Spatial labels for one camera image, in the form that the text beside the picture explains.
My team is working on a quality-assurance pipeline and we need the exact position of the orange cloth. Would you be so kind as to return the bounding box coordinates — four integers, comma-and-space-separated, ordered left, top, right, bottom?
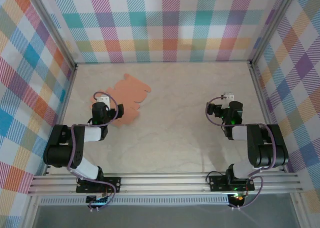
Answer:
88, 73, 153, 128

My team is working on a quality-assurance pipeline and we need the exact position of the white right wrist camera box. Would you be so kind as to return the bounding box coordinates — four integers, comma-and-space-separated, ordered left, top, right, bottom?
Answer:
223, 92, 236, 106

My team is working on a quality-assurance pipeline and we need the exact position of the aluminium table side rail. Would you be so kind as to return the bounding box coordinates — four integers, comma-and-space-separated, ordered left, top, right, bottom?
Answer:
248, 62, 289, 173
42, 63, 79, 176

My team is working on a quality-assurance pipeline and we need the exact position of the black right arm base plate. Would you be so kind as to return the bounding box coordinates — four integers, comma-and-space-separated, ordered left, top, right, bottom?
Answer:
208, 174, 256, 192

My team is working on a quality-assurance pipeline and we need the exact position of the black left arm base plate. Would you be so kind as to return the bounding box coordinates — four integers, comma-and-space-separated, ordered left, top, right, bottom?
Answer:
75, 177, 122, 194

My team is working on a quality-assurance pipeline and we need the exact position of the aluminium mounting rail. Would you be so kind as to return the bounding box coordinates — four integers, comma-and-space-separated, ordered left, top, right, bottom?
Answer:
27, 172, 303, 196

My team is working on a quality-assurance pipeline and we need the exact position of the aluminium frame post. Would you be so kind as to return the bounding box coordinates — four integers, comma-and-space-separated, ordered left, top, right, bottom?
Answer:
249, 0, 300, 65
26, 0, 78, 68

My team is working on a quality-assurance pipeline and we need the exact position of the slotted grey cable duct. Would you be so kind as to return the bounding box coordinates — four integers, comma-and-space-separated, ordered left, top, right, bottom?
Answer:
38, 195, 231, 206

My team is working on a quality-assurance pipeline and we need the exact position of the short aluminium frame leg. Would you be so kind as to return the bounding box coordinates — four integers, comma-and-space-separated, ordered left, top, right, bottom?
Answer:
289, 193, 308, 228
22, 195, 41, 228

